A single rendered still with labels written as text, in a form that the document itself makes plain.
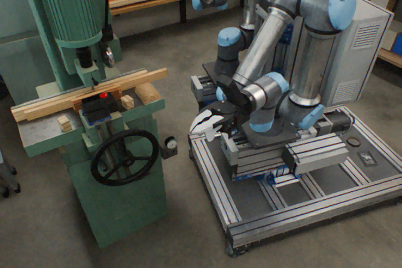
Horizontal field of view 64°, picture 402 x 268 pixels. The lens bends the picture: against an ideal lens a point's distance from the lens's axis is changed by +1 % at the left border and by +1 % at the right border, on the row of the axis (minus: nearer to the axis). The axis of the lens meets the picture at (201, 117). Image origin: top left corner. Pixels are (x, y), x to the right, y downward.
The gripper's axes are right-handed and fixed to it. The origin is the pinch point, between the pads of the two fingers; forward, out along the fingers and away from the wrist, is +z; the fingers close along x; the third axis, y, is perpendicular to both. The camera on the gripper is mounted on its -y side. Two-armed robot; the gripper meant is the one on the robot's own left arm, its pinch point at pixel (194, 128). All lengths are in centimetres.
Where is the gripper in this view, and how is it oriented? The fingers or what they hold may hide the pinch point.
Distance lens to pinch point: 80.7
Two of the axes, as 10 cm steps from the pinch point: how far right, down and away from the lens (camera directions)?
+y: 0.9, 8.2, 5.7
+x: -6.8, -3.6, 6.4
